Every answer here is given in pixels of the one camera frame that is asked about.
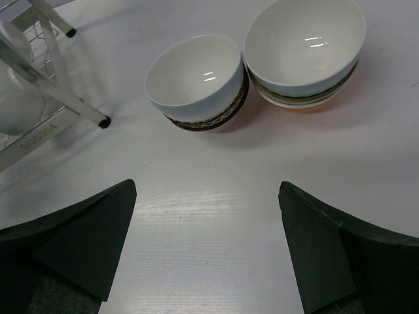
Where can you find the white bowl orange stack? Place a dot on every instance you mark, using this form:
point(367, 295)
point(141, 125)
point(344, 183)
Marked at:
point(303, 48)

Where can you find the mint bowl gold rim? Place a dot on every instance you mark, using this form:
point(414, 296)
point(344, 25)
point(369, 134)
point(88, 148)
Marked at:
point(288, 100)

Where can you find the white bowl front stack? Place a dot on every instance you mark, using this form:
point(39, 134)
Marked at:
point(21, 103)

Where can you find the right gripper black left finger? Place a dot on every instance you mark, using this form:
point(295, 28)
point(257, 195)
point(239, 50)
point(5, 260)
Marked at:
point(66, 261)

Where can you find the stainless steel dish rack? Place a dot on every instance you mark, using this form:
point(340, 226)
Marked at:
point(29, 46)

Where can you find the white orange bottom bowl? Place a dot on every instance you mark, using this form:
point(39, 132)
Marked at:
point(299, 108)

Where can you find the white bowl brown pattern stack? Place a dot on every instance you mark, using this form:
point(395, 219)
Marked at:
point(199, 84)

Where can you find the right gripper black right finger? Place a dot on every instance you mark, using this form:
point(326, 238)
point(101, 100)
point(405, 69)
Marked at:
point(343, 264)

